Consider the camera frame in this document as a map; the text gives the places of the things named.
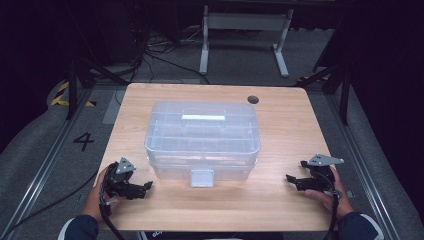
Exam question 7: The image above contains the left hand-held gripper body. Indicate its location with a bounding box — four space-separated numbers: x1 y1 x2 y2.
101 157 143 201

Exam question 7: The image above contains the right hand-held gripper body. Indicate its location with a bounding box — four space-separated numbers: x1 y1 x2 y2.
299 153 345 193

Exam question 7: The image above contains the clear plastic storage box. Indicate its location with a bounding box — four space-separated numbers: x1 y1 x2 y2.
143 100 262 189

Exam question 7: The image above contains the person's right hand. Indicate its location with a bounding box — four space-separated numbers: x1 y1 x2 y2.
303 166 355 220

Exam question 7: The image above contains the person's left hand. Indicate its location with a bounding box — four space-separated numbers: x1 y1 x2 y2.
82 164 129 224

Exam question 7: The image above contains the black metal stand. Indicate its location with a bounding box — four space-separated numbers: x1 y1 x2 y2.
295 61 352 127

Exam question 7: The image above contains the yellow black floor tape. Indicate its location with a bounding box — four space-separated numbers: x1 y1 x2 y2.
49 81 98 108

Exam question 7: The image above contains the black tripod stand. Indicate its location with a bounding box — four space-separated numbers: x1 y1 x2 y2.
64 54 132 121

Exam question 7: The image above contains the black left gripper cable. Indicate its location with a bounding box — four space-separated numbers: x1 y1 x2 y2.
98 194 127 240

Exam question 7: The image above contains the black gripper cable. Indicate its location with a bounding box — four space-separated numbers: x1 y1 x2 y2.
98 194 127 240
323 190 342 240

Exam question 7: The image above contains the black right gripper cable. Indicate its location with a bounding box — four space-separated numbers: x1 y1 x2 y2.
323 190 342 240

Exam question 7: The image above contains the metal floor rail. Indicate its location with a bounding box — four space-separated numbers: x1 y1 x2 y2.
0 87 95 238
324 93 416 240

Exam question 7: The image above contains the black floor cable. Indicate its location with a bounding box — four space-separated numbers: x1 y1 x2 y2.
0 169 100 240

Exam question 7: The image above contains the bundle of black floor cables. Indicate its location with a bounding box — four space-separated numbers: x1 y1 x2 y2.
129 24 212 85

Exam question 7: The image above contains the white metal desk frame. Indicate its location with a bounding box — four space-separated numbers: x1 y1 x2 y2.
198 4 295 79

